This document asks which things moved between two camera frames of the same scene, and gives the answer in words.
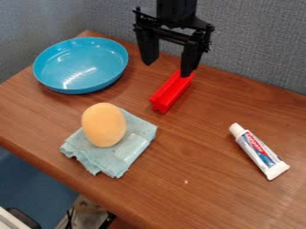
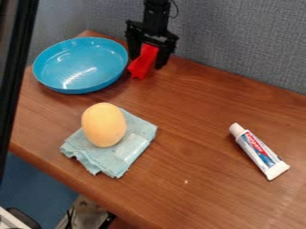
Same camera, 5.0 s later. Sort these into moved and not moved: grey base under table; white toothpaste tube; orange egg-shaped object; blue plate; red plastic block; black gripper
Moved: red plastic block; black gripper
Not moved: blue plate; grey base under table; white toothpaste tube; orange egg-shaped object
